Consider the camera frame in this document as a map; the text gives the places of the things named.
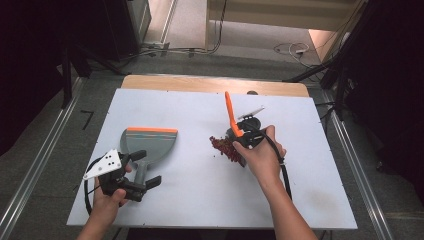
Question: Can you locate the metal floor rail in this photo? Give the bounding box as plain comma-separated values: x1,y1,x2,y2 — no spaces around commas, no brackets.
320,89,398,240
0,76,85,240

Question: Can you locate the hand-held gripper black cable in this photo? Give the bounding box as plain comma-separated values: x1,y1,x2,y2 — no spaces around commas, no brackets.
255,128,294,202
83,155,108,217

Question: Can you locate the white board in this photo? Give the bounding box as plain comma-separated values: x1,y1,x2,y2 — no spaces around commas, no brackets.
65,87,358,231

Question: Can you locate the beige furniture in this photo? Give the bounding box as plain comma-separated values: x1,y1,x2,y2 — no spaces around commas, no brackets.
204,0,365,51

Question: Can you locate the dark grey cabinet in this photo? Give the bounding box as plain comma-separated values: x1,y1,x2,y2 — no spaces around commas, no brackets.
99,0,152,62

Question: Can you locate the person's left hand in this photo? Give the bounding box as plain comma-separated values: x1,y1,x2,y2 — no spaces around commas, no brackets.
90,163,134,222

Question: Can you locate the right hand-held gripper black cable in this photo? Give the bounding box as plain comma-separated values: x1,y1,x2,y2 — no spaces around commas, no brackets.
255,128,294,202

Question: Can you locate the person's right hand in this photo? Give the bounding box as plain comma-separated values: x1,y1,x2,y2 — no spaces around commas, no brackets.
232,124,288,188

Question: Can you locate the orange brush with grey bristles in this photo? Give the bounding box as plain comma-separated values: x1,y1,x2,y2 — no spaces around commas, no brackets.
224,90,246,138

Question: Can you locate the wooden table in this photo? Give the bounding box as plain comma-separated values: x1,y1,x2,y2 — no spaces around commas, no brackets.
120,74,310,98

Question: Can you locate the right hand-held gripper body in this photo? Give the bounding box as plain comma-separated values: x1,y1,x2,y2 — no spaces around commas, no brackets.
227,105,268,150

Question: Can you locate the black floor cable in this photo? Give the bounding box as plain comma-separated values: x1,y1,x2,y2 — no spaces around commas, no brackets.
139,0,230,57

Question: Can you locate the black metal stand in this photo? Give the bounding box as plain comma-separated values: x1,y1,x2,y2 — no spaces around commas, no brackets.
283,0,379,122
59,43,128,110

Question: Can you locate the grey dustpan with orange edge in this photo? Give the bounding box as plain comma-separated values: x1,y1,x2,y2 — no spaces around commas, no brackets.
119,126,179,194

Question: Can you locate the white floor cable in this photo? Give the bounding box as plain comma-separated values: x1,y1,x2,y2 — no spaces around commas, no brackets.
273,41,312,65

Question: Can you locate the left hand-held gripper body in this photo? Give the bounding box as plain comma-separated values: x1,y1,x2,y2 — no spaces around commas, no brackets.
82,148,148,203

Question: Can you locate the left hand-held gripper black cable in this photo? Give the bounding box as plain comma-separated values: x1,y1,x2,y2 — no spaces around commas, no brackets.
83,155,108,217

